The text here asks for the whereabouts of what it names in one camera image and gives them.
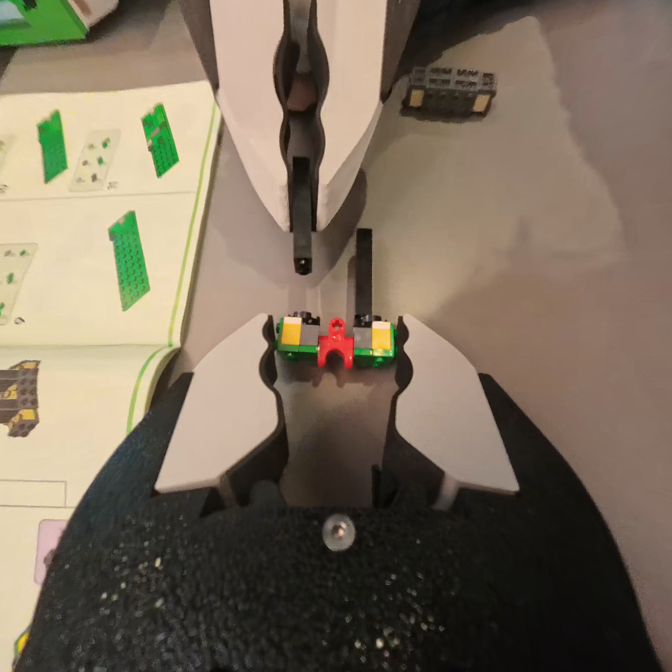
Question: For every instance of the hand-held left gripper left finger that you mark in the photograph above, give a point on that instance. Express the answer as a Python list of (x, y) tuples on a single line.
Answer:
[(220, 420)]

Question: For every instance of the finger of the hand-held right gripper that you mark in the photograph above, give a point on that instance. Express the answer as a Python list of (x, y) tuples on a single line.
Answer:
[(246, 94), (351, 105)]

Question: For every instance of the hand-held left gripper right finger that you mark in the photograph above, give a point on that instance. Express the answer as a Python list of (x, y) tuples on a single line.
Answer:
[(451, 420)]

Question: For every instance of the long black toy brick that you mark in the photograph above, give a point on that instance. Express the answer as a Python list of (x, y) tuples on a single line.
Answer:
[(364, 273), (302, 220)]

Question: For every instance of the colourful toy brick assembly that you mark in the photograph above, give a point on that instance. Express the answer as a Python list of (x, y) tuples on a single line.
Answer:
[(336, 344)]

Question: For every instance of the grey toy brick assembly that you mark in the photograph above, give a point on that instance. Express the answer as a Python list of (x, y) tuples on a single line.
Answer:
[(449, 93)]

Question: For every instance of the toy brick instruction booklet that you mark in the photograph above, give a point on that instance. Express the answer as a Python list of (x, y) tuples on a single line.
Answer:
[(94, 273)]

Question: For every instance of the green cardboard box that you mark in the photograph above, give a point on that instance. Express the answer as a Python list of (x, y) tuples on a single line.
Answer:
[(47, 21)]

